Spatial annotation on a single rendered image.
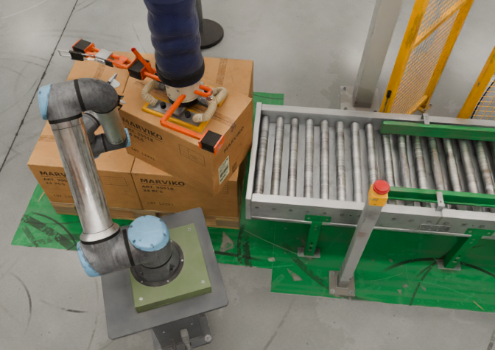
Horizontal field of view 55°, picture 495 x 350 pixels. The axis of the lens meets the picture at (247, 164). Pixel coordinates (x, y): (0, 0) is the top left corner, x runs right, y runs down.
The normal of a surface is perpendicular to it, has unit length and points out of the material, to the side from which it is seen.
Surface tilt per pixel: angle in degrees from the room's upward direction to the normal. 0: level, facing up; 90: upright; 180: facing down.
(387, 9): 90
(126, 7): 0
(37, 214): 0
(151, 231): 7
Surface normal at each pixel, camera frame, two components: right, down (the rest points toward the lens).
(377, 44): -0.10, 0.80
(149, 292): 0.02, -0.61
